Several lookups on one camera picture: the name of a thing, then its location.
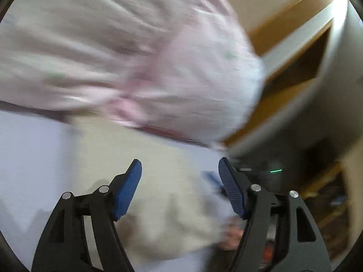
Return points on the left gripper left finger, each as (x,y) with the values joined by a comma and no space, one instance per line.
(63,244)

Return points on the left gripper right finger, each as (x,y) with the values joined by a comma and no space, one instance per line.
(280,233)

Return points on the cream cable-knit sweater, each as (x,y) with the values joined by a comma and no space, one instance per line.
(177,207)

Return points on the pink floral pillow with stars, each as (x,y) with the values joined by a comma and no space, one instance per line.
(69,54)

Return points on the pink floral pillow with tree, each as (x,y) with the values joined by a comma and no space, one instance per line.
(204,83)

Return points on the wooden wardrobe shelf unit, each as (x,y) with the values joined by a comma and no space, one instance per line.
(296,45)

